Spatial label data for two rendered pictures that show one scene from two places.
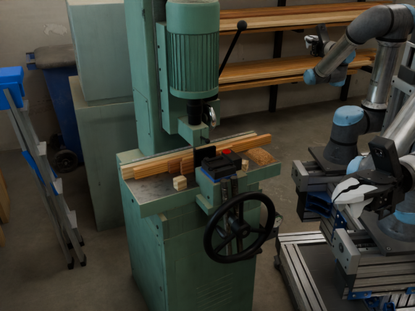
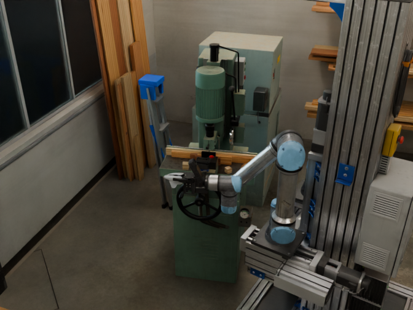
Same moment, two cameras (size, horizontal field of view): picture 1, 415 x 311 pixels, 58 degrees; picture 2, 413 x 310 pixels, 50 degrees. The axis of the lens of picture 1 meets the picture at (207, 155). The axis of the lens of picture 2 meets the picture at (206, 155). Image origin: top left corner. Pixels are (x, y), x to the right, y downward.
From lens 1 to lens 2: 1.80 m
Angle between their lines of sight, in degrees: 34
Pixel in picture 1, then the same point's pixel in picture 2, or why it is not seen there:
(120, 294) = not seen: hidden behind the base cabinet
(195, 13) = (202, 79)
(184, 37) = (198, 88)
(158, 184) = (177, 163)
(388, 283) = (265, 269)
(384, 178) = (190, 176)
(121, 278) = not seen: hidden behind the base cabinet
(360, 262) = (246, 245)
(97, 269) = not seen: hidden behind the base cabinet
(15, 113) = (149, 103)
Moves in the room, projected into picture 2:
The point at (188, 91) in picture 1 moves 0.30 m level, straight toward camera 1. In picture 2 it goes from (199, 117) to (167, 135)
